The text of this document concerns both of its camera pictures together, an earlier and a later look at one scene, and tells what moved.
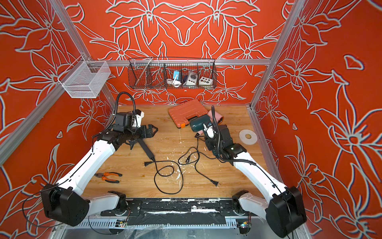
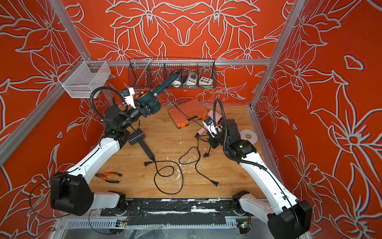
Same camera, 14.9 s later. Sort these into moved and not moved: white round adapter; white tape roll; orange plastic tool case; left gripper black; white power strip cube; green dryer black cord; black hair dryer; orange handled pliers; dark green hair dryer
Moved: left gripper black; dark green hair dryer; green dryer black cord
Not moved: orange handled pliers; white power strip cube; orange plastic tool case; white tape roll; black hair dryer; white round adapter
